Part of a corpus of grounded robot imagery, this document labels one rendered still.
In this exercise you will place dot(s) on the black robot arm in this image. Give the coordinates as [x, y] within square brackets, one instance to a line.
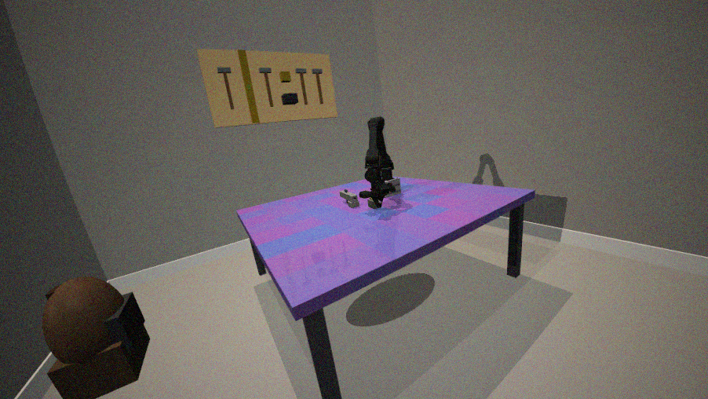
[377, 157]

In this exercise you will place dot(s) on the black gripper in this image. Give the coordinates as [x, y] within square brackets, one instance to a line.
[375, 195]

